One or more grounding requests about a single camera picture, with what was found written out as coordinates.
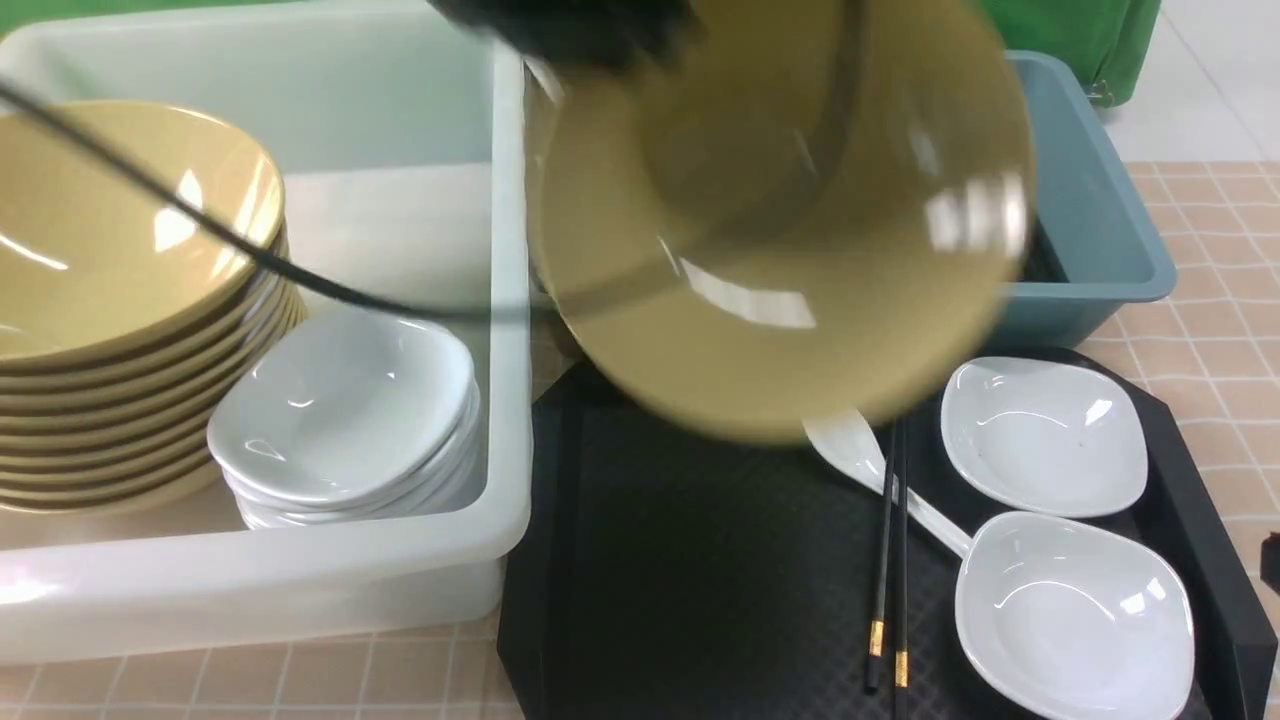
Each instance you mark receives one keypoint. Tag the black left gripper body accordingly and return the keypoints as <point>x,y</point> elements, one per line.
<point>610,35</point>

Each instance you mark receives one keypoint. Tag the yellow noodle bowl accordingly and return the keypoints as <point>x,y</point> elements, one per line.
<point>820,206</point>

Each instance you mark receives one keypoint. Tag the white soup spoon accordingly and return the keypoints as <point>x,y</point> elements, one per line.
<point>847,442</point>

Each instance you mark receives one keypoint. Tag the black chopstick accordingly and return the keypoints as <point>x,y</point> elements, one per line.
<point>901,655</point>
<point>872,667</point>

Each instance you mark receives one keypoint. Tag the white square dish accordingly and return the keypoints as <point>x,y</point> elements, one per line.
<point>1044,437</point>
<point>1070,621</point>

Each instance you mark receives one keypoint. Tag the white plastic tub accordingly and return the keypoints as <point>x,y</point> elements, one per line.
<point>398,137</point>

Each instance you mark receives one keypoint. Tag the stack of white dishes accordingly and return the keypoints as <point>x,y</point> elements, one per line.
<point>352,416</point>

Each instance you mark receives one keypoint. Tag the green cloth backdrop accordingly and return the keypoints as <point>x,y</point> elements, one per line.
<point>1104,43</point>

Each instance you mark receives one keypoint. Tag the teal plastic bin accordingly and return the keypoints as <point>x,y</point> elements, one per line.
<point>1095,249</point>

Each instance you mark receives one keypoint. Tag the black serving tray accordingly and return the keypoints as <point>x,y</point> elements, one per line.
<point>666,575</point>

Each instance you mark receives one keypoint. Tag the stack of yellow bowls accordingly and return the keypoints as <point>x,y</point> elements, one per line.
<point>124,324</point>

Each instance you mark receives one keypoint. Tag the beige checked tablecloth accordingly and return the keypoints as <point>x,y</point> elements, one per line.
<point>1209,352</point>

